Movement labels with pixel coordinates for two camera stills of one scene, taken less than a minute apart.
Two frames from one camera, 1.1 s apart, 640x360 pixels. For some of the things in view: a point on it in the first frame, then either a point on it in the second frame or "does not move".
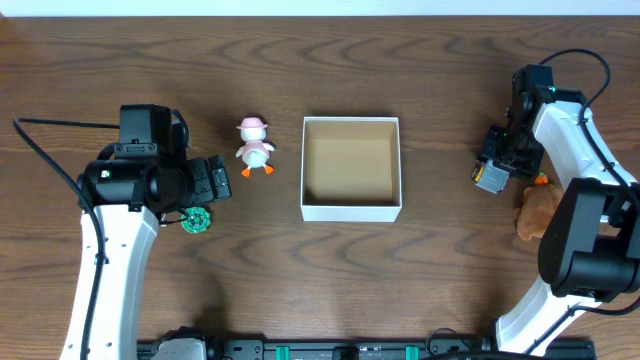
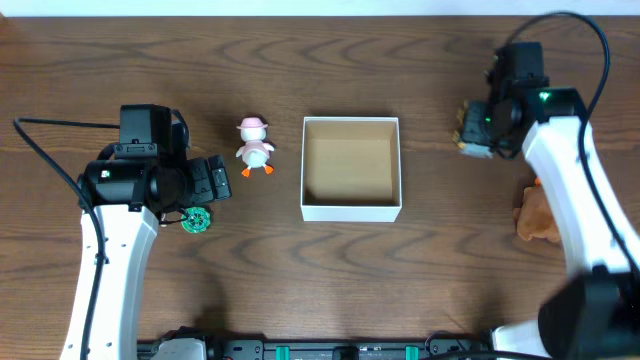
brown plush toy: [537, 208] does not move
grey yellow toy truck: [489, 177] to [469, 149]
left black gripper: [218, 178] does not move
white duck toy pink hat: [255, 151] does not move
